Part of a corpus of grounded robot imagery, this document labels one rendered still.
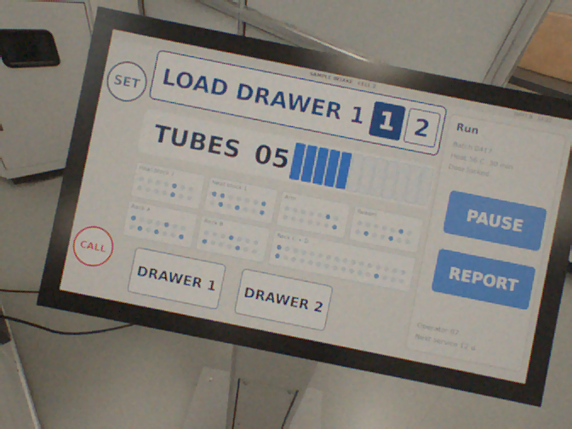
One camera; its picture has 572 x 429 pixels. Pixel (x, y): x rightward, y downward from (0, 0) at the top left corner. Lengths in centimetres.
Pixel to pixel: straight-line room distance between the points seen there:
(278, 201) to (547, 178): 27
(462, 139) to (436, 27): 65
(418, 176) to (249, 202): 17
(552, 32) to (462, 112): 213
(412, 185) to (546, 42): 219
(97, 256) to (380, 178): 30
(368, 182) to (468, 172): 10
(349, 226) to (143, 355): 121
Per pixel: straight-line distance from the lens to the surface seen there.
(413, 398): 154
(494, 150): 39
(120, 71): 40
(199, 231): 34
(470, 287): 38
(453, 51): 99
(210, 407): 131
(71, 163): 40
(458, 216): 37
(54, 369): 152
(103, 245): 38
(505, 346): 42
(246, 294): 34
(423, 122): 37
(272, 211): 33
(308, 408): 134
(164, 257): 35
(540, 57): 251
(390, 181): 34
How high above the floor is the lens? 128
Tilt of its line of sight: 39 degrees down
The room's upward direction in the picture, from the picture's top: 11 degrees clockwise
